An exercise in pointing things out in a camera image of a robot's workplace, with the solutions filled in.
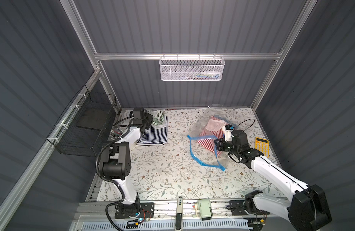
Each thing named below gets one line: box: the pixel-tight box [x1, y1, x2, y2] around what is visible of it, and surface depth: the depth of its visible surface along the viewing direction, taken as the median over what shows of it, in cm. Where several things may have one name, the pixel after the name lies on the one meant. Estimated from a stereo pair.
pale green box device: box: [194, 197, 214, 221], surface depth 72 cm
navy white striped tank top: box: [136, 115, 168, 146], surface depth 103 cm
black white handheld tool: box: [175, 196, 183, 231], surface depth 70 cm
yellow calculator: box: [254, 137, 270, 158], surface depth 98 cm
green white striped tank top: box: [151, 110, 166, 126], surface depth 110 cm
